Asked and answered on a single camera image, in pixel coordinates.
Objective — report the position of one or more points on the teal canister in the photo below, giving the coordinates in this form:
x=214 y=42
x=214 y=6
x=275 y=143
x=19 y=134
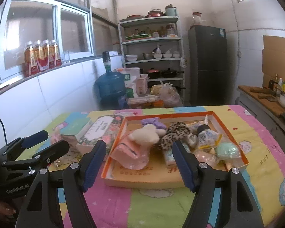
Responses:
x=171 y=11

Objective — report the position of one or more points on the orange gold shallow box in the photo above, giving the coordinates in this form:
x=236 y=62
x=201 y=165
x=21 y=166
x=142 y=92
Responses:
x=156 y=175

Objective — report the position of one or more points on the black refrigerator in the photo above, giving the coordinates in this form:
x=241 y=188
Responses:
x=208 y=65

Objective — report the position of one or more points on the pink pouch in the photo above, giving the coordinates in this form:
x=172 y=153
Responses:
x=130 y=154

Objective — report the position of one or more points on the blue water jug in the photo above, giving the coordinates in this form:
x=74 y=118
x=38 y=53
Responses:
x=111 y=87

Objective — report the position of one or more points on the green sponge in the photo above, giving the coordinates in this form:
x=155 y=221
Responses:
x=227 y=151

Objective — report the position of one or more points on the metal shelf rack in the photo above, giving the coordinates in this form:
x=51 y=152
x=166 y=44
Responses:
x=155 y=43

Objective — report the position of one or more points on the purple bow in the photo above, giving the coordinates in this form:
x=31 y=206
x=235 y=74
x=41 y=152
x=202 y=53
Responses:
x=154 y=121

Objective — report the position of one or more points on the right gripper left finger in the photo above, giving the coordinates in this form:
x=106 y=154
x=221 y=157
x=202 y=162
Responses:
x=41 y=206

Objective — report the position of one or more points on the white sack with green label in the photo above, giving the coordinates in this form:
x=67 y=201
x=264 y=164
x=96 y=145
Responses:
x=131 y=74

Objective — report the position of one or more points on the cream plush toy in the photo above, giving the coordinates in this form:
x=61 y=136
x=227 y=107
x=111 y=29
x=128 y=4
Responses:
x=147 y=136

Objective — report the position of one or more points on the wooden counter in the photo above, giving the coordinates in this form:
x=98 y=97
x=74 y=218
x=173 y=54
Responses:
x=254 y=97

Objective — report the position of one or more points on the left hand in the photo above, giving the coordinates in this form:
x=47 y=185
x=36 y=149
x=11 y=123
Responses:
x=6 y=212

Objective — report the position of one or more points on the brown puff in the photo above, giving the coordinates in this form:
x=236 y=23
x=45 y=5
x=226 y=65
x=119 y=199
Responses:
x=205 y=157

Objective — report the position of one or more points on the cardboard sheet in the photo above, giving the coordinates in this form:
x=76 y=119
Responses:
x=273 y=56

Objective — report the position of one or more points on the pink plush bunny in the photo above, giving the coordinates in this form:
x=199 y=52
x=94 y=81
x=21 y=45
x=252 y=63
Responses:
x=55 y=136

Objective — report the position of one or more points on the floral tissue box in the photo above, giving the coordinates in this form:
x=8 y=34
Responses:
x=105 y=128

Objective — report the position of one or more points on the yellow cartoon tissue pack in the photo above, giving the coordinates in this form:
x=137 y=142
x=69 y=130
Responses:
x=207 y=138

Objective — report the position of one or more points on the leopard print scrunchie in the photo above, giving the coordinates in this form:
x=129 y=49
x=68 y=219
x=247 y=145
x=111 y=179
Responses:
x=175 y=132

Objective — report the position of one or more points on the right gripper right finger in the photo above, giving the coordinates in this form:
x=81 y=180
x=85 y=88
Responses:
x=237 y=206

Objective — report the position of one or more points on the green book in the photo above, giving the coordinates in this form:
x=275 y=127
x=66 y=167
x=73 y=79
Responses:
x=75 y=130

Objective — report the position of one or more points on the orange drink bottle pack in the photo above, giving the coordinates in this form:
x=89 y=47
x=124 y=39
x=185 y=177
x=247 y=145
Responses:
x=41 y=56

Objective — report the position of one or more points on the glass jar on fridge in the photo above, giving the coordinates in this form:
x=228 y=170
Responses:
x=197 y=18

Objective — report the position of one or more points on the plastic bag of food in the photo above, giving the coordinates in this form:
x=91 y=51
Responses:
x=168 y=94

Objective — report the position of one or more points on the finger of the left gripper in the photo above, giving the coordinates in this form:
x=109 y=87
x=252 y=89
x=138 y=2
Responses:
x=45 y=151
x=28 y=140

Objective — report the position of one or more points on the green white wipes pack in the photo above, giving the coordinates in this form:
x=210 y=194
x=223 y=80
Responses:
x=169 y=158

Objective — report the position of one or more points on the pink plastic bin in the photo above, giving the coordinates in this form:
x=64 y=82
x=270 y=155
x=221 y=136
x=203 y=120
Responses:
x=142 y=84

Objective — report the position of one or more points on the floral white scrunchie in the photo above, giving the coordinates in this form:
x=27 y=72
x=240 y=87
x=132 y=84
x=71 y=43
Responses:
x=192 y=138

